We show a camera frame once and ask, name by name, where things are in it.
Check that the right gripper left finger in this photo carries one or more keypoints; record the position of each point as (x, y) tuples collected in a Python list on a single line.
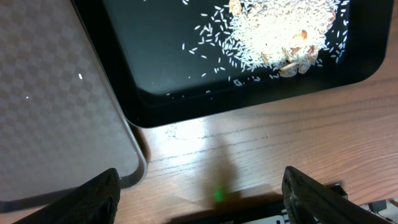
[(96, 201)]

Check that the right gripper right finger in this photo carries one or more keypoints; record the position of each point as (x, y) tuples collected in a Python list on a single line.
[(308, 201)]

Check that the black plastic waste tray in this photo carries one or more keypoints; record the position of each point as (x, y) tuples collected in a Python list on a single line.
[(164, 62)]

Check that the dark brown serving tray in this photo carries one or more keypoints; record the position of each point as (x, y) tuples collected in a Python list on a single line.
[(61, 125)]

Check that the spilled rice pile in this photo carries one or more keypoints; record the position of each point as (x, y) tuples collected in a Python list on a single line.
[(285, 36)]

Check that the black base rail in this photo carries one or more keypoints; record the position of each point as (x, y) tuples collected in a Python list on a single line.
[(262, 212)]

